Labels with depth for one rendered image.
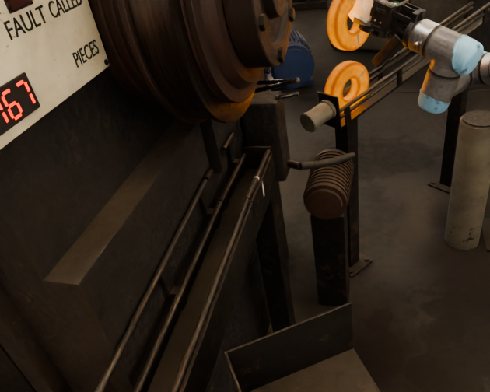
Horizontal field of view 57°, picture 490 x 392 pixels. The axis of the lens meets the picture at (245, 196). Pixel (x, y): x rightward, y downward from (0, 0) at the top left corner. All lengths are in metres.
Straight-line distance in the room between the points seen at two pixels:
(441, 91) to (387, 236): 0.86
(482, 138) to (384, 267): 0.57
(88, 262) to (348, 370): 0.43
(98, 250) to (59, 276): 0.06
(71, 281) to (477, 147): 1.31
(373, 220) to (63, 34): 1.56
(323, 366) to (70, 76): 0.58
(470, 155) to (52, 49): 1.32
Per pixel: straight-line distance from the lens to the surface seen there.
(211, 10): 0.69
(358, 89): 1.42
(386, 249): 1.86
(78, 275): 0.65
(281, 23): 0.90
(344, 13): 1.28
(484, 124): 1.60
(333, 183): 1.29
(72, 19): 0.69
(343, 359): 0.80
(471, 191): 1.72
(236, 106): 0.86
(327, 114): 1.32
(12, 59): 0.60
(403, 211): 2.04
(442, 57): 1.15
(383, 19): 1.21
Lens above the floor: 1.27
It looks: 35 degrees down
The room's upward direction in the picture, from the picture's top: 11 degrees counter-clockwise
